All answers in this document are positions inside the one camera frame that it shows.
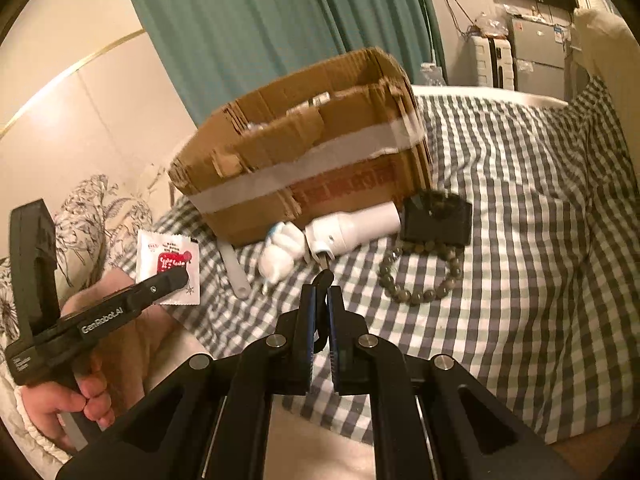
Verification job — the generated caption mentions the green curtain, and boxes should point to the green curtain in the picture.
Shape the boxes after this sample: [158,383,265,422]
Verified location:
[131,0,445,125]

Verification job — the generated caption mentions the green white medicine box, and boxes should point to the green white medicine box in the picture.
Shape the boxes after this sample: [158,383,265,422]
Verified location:
[286,91,332,114]

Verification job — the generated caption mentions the cream pillow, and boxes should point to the cream pillow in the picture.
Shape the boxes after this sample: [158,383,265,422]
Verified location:
[574,9,640,174]

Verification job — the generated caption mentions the white plastic strip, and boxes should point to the white plastic strip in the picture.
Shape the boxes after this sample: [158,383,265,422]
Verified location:
[217,238,252,300]

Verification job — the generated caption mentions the bead bracelet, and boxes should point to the bead bracelet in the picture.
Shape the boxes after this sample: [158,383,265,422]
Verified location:
[376,237,464,307]

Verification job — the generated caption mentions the black square case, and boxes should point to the black square case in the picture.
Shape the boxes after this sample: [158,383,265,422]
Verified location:
[400,190,473,247]

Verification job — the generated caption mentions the person's left hand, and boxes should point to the person's left hand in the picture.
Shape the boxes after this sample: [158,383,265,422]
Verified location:
[21,268,177,451]

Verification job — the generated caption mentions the checkered bed sheet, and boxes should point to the checkered bed sheet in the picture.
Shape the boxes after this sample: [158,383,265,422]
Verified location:
[332,79,639,442]

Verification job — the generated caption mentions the white hair dryer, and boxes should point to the white hair dryer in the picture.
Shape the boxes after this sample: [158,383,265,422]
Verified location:
[305,202,400,260]

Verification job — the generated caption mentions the white suitcase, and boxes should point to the white suitcase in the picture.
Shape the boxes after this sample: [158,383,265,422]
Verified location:
[468,36,515,91]

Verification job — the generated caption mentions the brown cardboard box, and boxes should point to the brown cardboard box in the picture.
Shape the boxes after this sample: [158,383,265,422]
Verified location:
[168,48,433,246]

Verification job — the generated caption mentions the large water bottle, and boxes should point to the large water bottle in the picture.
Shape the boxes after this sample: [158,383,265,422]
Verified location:
[421,62,447,86]

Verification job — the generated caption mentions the grey mini fridge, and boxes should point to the grey mini fridge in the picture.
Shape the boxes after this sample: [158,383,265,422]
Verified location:
[511,18,565,100]

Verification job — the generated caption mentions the white red sachet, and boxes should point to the white red sachet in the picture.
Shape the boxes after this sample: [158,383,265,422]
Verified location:
[136,230,201,307]

